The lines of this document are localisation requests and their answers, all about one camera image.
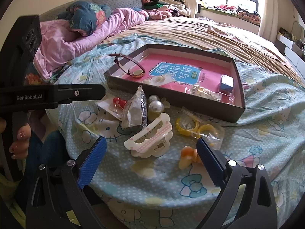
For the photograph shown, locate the clear jewelry bag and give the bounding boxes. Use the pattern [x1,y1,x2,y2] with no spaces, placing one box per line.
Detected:
[121,85,148,132]

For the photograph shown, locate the red strap wristwatch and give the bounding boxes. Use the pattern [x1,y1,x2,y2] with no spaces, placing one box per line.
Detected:
[109,53,146,79]

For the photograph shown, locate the orange spiral hair tie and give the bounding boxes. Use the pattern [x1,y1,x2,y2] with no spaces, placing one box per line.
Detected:
[178,145,203,171]

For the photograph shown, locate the large pearl hair clip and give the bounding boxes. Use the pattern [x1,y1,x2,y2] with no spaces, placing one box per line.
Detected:
[147,95,171,122]

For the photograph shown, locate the yellow bracelets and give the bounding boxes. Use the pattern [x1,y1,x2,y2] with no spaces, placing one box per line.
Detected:
[175,107,226,151]

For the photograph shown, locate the white pink hair claw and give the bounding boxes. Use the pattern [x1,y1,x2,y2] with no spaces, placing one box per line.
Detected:
[124,113,173,159]

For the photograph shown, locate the small blue box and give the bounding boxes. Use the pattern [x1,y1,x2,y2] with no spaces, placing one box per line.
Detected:
[218,74,234,96]

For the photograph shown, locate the white earring card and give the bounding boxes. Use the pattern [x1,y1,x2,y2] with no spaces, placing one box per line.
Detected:
[141,74,175,87]

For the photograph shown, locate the clear bag with chain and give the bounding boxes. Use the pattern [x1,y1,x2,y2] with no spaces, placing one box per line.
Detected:
[185,83,222,101]

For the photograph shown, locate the left hand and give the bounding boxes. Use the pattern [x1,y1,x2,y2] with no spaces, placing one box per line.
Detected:
[9,123,31,160]

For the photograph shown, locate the yellow green garment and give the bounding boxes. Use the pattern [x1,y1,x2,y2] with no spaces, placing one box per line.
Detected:
[1,174,26,228]

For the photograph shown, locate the red hair clip on card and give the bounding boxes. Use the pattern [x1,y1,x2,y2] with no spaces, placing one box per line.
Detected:
[97,94,127,121]

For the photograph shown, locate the pink quilt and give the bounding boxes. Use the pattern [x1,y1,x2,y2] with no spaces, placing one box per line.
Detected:
[33,8,149,82]

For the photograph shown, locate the dark teal floral pillow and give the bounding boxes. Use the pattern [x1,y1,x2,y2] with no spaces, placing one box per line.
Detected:
[55,1,112,37]

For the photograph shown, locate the grey padded headboard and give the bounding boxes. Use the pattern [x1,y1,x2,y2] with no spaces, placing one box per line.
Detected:
[39,0,145,22]

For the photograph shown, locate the dark shallow cardboard box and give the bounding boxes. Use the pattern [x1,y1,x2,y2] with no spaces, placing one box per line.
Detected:
[104,44,246,123]

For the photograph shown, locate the pink book in box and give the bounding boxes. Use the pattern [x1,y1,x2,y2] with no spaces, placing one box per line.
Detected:
[119,53,232,103]

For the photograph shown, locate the clothes pile at bed head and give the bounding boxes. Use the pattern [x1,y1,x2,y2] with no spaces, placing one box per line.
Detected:
[141,0,191,20]

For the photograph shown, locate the tan bed sheet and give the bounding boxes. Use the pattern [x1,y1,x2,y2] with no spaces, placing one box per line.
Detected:
[104,17,304,85]

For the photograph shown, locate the white grey vanity desk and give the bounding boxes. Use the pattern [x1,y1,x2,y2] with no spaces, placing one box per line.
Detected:
[275,33,305,78]

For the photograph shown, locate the floral pink cloth on bed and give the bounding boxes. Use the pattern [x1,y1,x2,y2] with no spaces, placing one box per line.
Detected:
[208,23,277,51]

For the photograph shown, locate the heart shaped vanity mirror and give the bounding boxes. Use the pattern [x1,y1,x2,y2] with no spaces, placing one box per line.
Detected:
[291,21,304,42]

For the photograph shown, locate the clothes pile on windowsill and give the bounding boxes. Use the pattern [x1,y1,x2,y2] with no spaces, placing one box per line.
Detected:
[198,4,261,25]

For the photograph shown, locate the cream curtain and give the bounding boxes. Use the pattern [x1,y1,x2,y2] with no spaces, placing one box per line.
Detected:
[258,0,279,42]

